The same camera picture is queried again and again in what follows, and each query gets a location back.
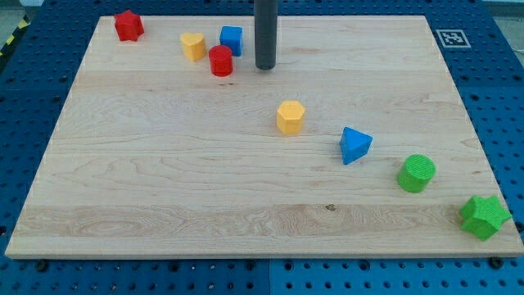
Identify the red star block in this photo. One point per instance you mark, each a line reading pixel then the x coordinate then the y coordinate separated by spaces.
pixel 128 26

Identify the green star block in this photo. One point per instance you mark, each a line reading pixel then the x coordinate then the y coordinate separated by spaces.
pixel 483 216

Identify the yellow hexagon block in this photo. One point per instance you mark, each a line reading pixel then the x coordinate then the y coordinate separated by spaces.
pixel 290 117

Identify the light wooden board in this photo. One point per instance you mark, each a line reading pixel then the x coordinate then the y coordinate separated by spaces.
pixel 154 157

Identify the blue triangle block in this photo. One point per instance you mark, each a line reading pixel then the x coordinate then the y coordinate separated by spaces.
pixel 354 145

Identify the red cylinder block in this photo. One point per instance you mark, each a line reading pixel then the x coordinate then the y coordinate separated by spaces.
pixel 221 60

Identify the blue cube block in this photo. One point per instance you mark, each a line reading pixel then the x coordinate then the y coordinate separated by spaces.
pixel 231 36

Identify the yellow heart block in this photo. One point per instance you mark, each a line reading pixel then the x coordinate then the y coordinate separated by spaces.
pixel 194 45

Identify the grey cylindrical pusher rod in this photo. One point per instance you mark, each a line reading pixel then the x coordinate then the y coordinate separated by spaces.
pixel 266 28

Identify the green cylinder block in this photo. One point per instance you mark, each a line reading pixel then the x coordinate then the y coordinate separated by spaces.
pixel 416 173

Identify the white fiducial marker tag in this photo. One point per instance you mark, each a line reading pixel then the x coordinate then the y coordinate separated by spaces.
pixel 453 38

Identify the black board stop bolt left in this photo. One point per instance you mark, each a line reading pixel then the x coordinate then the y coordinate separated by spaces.
pixel 41 266

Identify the black board stop bolt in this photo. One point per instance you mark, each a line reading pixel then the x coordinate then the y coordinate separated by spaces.
pixel 41 266
pixel 496 262

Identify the black board stop bolt right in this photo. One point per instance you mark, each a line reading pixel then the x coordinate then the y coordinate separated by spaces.
pixel 496 262

